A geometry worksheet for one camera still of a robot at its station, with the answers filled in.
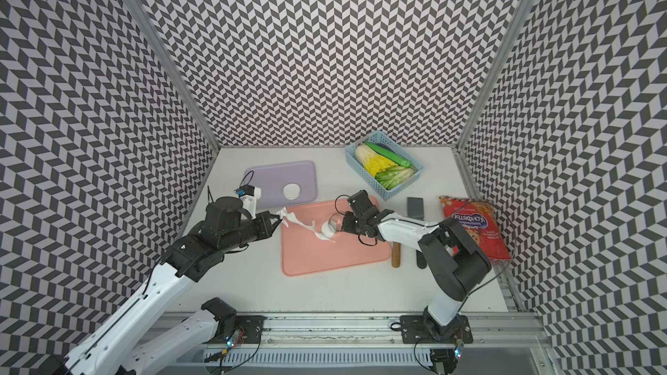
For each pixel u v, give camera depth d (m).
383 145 1.15
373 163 1.03
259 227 0.63
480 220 0.94
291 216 0.76
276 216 0.71
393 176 0.99
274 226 0.70
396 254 0.86
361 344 0.73
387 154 1.10
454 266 0.46
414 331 0.72
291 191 1.02
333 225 0.93
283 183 1.02
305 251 0.88
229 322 0.65
